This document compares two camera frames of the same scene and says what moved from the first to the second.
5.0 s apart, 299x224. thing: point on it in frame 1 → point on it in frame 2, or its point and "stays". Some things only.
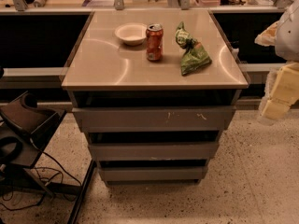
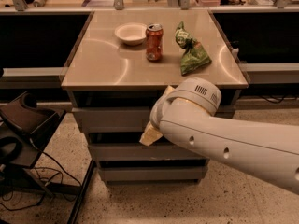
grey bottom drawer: (128, 174) stays
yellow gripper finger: (267, 37) → (168, 90)
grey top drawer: (156, 119) stays
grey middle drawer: (153, 150) stays
